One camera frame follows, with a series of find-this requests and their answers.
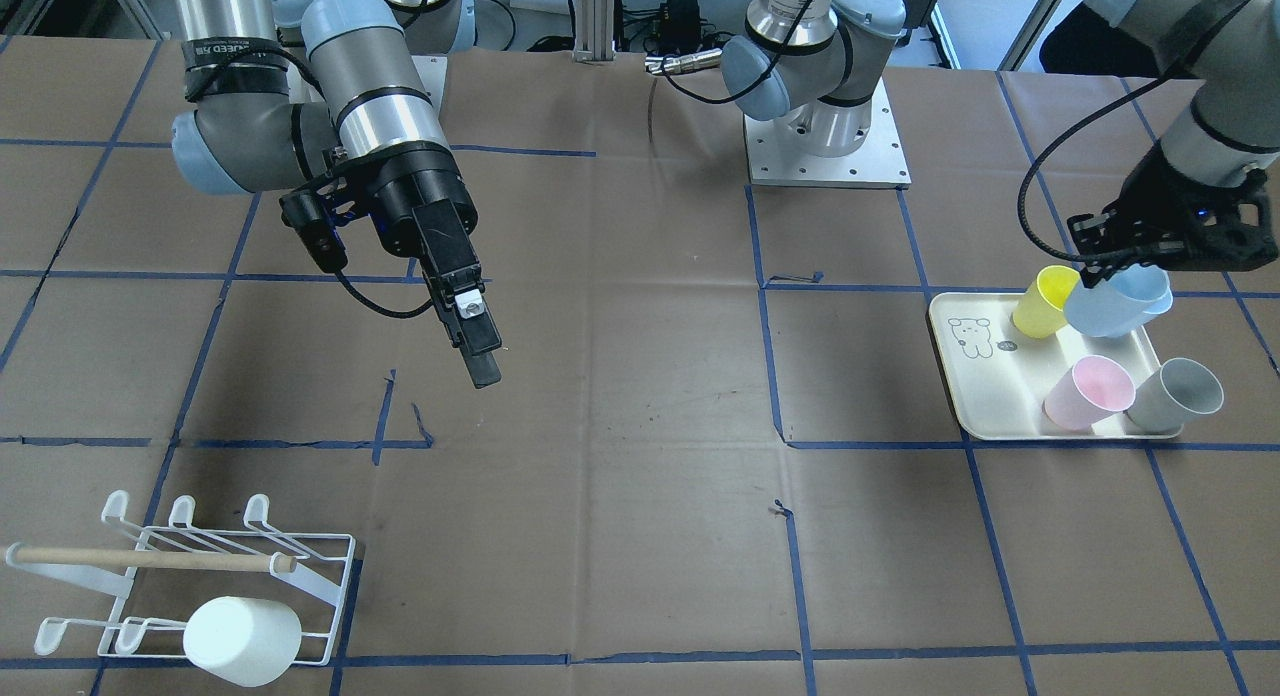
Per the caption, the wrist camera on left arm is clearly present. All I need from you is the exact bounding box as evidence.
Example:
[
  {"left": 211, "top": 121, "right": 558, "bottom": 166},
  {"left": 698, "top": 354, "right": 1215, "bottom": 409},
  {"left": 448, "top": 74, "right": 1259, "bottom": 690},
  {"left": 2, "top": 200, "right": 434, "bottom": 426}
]
[{"left": 1181, "top": 168, "right": 1277, "bottom": 273}]

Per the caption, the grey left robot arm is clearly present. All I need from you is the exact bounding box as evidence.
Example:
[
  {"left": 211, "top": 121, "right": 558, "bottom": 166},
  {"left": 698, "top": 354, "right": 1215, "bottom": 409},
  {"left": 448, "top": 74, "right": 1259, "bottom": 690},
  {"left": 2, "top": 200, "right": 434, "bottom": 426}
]
[{"left": 716, "top": 0, "right": 1277, "bottom": 287}]

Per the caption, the light blue cup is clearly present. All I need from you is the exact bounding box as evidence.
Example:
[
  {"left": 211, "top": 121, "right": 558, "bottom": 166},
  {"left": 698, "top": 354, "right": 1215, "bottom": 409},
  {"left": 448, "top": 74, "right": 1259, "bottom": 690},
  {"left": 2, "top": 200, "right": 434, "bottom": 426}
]
[{"left": 1064, "top": 266, "right": 1172, "bottom": 339}]

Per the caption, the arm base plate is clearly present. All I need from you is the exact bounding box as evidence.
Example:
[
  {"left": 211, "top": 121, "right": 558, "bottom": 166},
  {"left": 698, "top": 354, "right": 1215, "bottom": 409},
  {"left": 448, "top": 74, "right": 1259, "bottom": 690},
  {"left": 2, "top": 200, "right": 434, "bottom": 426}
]
[
  {"left": 742, "top": 81, "right": 913, "bottom": 189},
  {"left": 411, "top": 54, "right": 448, "bottom": 114}
]

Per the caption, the aluminium frame post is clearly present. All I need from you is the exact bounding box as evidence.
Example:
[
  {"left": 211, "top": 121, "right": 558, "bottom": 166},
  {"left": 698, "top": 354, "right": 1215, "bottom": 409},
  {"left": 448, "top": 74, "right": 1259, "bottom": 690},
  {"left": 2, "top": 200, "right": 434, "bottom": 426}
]
[{"left": 570, "top": 0, "right": 617, "bottom": 63}]

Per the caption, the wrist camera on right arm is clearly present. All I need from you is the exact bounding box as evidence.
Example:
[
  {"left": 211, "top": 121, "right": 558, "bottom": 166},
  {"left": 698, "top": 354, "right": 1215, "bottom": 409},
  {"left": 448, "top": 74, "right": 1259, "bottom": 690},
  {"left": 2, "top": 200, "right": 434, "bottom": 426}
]
[{"left": 279, "top": 182, "right": 353, "bottom": 275}]

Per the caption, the cream plastic tray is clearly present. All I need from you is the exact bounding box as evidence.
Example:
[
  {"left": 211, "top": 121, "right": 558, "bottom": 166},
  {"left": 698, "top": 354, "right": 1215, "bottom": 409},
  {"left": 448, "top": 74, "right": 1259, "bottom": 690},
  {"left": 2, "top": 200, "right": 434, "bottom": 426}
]
[{"left": 928, "top": 292, "right": 1181, "bottom": 441}]

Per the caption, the white plastic cup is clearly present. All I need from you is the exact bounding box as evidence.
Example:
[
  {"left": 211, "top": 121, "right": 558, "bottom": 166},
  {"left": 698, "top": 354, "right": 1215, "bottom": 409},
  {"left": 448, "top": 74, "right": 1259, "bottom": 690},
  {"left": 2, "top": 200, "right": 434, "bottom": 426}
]
[{"left": 182, "top": 596, "right": 302, "bottom": 687}]

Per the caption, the white wire cup rack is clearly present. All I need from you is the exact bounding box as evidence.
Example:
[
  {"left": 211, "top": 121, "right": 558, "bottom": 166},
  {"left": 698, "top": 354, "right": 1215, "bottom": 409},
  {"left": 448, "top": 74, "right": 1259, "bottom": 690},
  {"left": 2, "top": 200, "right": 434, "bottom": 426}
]
[{"left": 4, "top": 490, "right": 358, "bottom": 668}]

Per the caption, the yellow plastic cup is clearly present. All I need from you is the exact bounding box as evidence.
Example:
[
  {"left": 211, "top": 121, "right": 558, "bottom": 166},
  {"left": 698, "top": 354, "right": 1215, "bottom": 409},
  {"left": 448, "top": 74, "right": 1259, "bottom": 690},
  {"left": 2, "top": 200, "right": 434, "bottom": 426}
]
[{"left": 1011, "top": 266, "right": 1082, "bottom": 339}]

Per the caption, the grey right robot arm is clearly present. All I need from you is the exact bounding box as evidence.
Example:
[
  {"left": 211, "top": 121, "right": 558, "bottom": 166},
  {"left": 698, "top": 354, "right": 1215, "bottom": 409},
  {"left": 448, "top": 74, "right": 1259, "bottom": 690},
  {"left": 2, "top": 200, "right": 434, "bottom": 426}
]
[{"left": 172, "top": 0, "right": 500, "bottom": 389}]

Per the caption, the black braided cable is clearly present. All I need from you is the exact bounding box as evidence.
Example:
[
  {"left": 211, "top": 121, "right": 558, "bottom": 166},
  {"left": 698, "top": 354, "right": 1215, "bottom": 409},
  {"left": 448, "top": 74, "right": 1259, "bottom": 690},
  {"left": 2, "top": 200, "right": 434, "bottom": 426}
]
[{"left": 1018, "top": 67, "right": 1201, "bottom": 267}]

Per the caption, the pink plastic cup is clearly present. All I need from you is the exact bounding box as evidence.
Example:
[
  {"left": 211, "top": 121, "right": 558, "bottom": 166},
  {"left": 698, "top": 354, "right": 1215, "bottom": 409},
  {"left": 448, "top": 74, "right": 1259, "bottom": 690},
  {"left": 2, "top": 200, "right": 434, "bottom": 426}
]
[{"left": 1043, "top": 354, "right": 1137, "bottom": 431}]

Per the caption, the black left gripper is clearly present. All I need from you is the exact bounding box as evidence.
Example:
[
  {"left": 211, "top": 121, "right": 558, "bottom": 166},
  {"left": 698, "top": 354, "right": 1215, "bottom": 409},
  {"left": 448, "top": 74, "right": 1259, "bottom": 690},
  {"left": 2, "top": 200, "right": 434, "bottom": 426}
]
[{"left": 1066, "top": 146, "right": 1221, "bottom": 289}]

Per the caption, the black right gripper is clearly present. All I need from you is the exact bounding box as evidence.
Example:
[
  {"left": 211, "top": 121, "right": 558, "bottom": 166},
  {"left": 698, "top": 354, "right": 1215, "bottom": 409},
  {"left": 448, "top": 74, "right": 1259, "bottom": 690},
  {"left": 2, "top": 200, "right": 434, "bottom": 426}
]
[{"left": 360, "top": 146, "right": 502, "bottom": 389}]

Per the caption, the grey plastic cup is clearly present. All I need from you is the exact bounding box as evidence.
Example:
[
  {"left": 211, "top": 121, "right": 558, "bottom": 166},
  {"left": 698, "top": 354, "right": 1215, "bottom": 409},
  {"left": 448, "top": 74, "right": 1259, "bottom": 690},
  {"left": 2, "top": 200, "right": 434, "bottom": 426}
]
[{"left": 1125, "top": 357, "right": 1225, "bottom": 432}]

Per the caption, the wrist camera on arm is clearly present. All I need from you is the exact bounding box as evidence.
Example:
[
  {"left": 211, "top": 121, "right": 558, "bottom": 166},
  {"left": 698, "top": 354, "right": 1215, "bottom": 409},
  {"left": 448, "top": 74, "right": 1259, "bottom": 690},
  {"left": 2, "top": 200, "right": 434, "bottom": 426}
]
[
  {"left": 1181, "top": 168, "right": 1277, "bottom": 273},
  {"left": 279, "top": 182, "right": 353, "bottom": 275}
]

